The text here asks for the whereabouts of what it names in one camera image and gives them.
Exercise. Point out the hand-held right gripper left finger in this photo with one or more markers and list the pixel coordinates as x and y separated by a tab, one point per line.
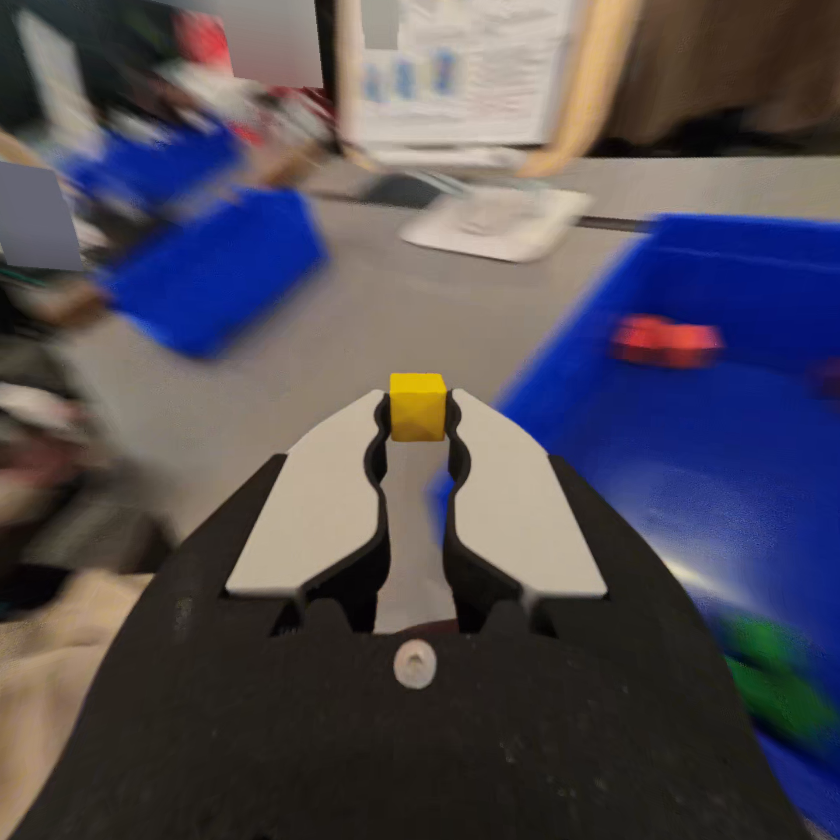
315	518

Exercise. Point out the brown cardboard box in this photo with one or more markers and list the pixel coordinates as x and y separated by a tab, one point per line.
722	72

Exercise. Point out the yellow wooden cube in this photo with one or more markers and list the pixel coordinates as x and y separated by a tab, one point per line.
418	407

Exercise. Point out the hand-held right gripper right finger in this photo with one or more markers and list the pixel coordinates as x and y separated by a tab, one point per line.
525	518

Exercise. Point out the printed instruction sheet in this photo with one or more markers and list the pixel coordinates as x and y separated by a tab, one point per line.
459	72

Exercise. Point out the white document stand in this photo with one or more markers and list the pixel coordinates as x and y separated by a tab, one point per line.
590	85

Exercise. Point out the purple wooden cube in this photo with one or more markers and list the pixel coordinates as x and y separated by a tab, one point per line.
828	377

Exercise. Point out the person's cream sweatshirt torso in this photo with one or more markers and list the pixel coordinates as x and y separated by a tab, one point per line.
52	656

